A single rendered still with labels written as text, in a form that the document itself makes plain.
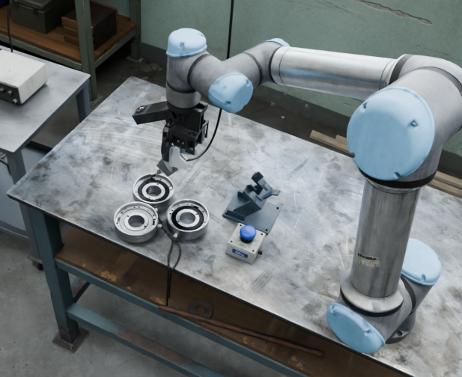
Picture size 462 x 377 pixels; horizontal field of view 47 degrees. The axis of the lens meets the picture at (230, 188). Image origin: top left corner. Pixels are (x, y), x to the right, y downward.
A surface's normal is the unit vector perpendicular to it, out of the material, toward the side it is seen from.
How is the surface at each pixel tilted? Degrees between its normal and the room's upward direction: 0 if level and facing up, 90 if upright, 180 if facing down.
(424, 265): 8
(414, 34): 90
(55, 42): 0
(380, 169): 83
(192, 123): 90
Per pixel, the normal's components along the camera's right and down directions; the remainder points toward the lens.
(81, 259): 0.11, -0.68
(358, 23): -0.40, 0.63
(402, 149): -0.70, 0.36
